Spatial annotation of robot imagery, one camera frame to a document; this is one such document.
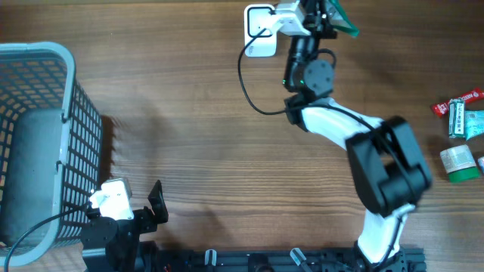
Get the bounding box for white barcode scanner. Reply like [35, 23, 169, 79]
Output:
[244, 4, 277, 57]

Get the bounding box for grey plastic shopping basket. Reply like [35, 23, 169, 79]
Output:
[1, 42, 103, 266]

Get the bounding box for black right camera cable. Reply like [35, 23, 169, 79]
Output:
[237, 28, 405, 265]

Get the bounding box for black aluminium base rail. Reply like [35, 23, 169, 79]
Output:
[152, 248, 427, 272]

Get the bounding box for small green white box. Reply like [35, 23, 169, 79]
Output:
[448, 98, 465, 138]

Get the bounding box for green lid jar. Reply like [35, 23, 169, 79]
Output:
[439, 144, 480, 183]

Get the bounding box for black camera cable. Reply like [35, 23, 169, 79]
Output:
[237, 28, 405, 265]
[2, 202, 94, 272]

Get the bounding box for black left camera cable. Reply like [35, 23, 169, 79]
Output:
[2, 202, 94, 272]

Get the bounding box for green 3M gloves packet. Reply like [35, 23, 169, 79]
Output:
[325, 0, 359, 37]

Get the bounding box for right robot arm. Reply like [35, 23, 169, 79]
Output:
[275, 1, 433, 271]

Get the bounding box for clear wet wipes packet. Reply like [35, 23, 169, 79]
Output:
[464, 110, 484, 141]

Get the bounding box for red tissue packet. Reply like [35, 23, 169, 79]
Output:
[477, 156, 484, 172]

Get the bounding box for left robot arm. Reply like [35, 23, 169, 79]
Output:
[80, 178, 169, 271]

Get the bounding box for red coffee stick sachet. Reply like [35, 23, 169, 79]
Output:
[430, 88, 484, 117]

